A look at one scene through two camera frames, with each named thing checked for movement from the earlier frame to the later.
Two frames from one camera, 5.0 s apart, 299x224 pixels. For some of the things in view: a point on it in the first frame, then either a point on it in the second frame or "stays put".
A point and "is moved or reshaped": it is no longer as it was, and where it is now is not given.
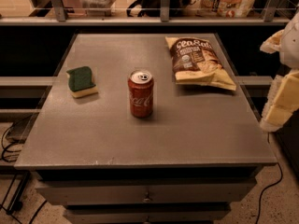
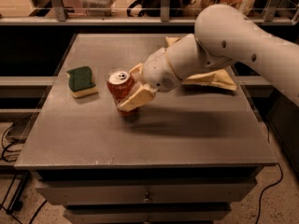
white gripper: (290, 49) to (158, 69)
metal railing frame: (164, 18) stays put
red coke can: (141, 92) is moved or reshaped
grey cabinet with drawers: (188, 162) stays put
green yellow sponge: (80, 82) stays put
